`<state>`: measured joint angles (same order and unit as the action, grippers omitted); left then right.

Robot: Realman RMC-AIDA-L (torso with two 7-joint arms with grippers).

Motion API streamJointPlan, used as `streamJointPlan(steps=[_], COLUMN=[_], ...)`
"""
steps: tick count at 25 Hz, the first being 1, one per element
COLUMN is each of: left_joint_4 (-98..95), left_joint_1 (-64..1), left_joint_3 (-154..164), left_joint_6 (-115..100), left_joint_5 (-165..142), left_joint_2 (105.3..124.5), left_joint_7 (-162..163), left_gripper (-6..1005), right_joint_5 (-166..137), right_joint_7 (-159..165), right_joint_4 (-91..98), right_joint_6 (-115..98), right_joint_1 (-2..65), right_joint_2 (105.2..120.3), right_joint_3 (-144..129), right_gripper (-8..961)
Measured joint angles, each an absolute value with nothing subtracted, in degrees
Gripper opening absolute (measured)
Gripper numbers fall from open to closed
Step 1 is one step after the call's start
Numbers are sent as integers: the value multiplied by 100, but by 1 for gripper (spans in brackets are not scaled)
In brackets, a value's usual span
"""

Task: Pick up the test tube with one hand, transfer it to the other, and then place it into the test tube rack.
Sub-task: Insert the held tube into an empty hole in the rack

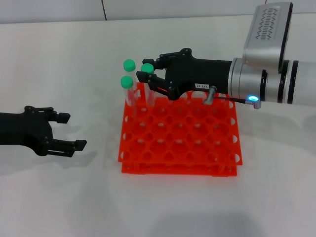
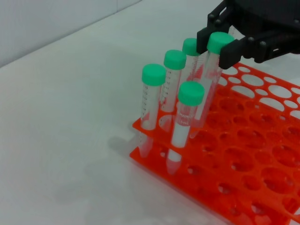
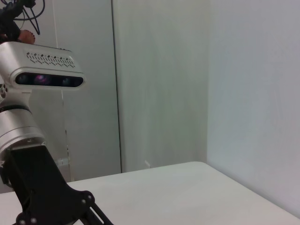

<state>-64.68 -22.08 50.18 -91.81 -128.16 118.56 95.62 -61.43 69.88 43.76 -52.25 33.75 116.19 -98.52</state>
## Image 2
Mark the clear test tube green cap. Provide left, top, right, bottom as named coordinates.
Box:
left=165, top=81, right=206, bottom=176
left=137, top=63, right=166, bottom=158
left=160, top=49, right=187, bottom=113
left=182, top=37, right=207, bottom=83
left=189, top=32, right=235, bottom=139

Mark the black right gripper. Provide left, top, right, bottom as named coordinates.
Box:
left=196, top=0, right=300, bottom=70

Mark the orange test tube rack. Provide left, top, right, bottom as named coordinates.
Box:
left=129, top=62, right=300, bottom=225

